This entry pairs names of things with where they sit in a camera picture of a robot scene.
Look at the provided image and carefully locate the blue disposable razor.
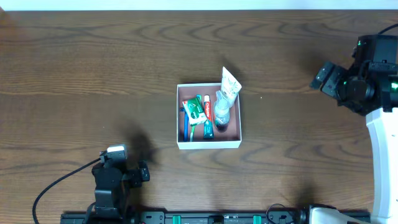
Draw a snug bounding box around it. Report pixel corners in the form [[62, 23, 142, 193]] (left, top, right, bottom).
[[180, 107, 189, 142]]

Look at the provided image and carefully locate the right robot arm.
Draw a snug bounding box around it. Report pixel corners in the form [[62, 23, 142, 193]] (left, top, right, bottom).
[[310, 32, 397, 223]]

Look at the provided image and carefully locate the clear spray bottle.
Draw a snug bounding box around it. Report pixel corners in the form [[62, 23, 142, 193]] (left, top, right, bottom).
[[213, 90, 230, 133]]

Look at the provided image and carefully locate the Colgate toothpaste tube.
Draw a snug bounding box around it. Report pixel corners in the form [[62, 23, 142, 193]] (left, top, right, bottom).
[[203, 95, 215, 139]]

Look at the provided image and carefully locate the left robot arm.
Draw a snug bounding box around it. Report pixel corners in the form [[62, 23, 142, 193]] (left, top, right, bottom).
[[83, 161, 150, 223]]

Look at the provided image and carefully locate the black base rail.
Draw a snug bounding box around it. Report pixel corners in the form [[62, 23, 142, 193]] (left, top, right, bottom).
[[60, 209, 312, 224]]

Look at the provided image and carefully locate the green Dettol soap bar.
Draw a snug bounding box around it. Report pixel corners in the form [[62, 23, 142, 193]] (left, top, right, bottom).
[[182, 97, 207, 126]]

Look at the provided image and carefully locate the white box with brown interior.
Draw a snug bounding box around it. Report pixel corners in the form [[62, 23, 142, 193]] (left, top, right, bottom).
[[177, 83, 242, 150]]

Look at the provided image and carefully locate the green white toothbrush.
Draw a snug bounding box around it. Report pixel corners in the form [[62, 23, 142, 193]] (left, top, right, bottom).
[[190, 95, 202, 142]]

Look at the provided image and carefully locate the white cream tube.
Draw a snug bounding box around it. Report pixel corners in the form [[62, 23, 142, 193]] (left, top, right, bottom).
[[221, 67, 242, 108]]

